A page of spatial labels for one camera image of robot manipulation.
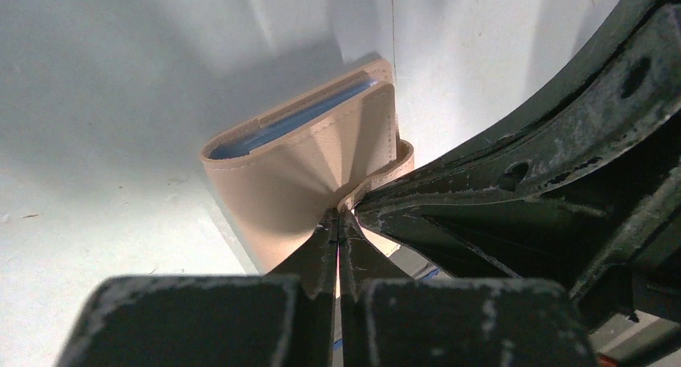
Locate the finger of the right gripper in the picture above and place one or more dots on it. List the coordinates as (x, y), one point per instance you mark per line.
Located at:
(579, 185)

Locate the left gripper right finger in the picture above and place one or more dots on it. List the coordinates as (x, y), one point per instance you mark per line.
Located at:
(390, 319)

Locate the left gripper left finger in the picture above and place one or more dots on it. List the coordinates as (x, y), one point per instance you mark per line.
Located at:
(283, 318)

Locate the tan leather card holder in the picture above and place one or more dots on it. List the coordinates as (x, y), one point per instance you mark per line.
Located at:
(278, 172)

